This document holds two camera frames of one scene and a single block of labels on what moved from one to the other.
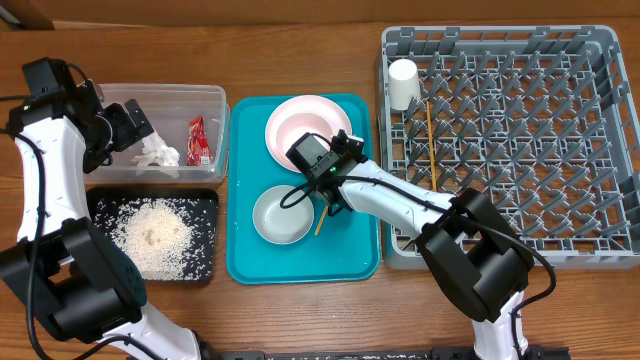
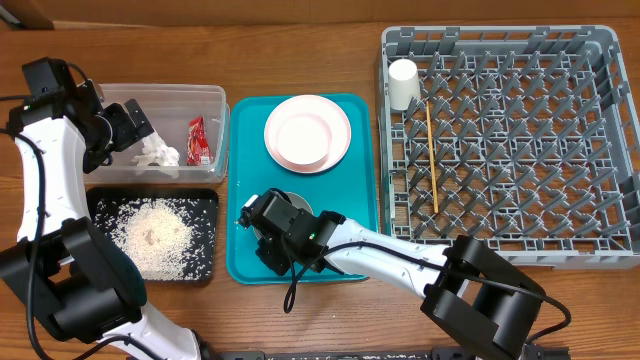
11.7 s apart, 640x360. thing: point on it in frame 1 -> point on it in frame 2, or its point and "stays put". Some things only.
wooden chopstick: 431,148 stays put
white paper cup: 404,83 stays put
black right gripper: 335,197 -> 266,248
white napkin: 156,152 stays put
